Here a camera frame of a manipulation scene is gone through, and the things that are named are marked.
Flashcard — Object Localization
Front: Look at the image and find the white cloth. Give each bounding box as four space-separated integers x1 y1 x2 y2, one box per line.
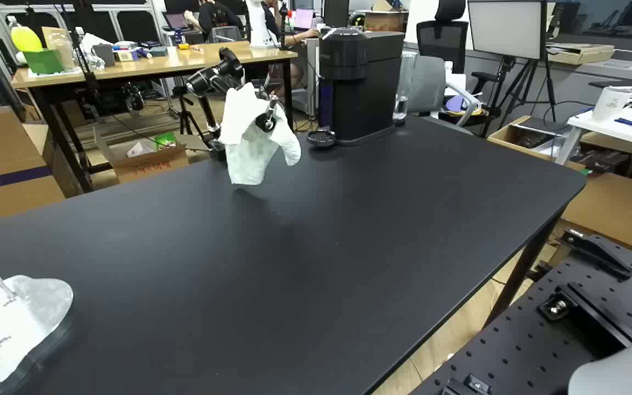
219 82 302 186

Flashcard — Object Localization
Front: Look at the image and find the black articulated stand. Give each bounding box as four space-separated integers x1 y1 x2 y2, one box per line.
186 47 281 161

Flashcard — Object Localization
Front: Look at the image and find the small black round dish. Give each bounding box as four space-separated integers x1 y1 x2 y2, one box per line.
307 129 337 149

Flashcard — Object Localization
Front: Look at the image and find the black coffee machine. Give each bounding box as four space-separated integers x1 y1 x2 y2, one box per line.
318 27 405 146

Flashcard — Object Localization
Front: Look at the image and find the clear water tank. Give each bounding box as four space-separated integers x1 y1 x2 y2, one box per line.
392 51 419 126

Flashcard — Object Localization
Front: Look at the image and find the black tripod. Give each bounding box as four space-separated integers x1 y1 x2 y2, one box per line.
172 93 207 138

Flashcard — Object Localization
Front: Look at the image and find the grey office chair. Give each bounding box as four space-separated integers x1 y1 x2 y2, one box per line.
407 55 482 128

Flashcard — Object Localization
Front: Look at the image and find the open cardboard box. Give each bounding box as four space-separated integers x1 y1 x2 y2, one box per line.
94 131 191 184

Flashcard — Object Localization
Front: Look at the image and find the person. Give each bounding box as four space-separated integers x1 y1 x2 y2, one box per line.
184 0 246 42
246 0 320 99

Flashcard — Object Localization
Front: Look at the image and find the wooden table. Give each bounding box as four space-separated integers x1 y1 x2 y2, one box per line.
11 41 299 194

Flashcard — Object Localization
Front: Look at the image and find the black office chair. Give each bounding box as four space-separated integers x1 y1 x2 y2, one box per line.
416 0 502 138

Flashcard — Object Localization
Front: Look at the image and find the laptop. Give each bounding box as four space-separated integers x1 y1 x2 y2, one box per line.
163 12 191 31

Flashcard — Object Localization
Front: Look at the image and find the white board on tripod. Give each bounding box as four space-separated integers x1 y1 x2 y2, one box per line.
466 0 559 128

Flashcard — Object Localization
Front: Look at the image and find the black clamp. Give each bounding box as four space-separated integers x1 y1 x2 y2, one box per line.
560 228 632 281

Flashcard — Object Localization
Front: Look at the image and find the large flat cardboard box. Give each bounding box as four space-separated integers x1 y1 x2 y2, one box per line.
486 115 632 249

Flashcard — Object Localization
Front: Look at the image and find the green box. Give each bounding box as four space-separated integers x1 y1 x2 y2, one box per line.
22 48 65 75

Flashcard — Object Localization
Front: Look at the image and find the white table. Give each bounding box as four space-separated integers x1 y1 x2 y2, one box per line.
554 109 632 166

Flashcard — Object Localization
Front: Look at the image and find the stack of cardboard boxes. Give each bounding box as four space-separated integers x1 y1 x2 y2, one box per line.
0 106 66 226

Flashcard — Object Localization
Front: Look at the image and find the silver metal plate with pins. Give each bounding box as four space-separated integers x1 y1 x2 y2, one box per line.
0 272 74 395

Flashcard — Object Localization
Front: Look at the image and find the black mounting rail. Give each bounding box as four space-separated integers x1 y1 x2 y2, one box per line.
537 281 632 348

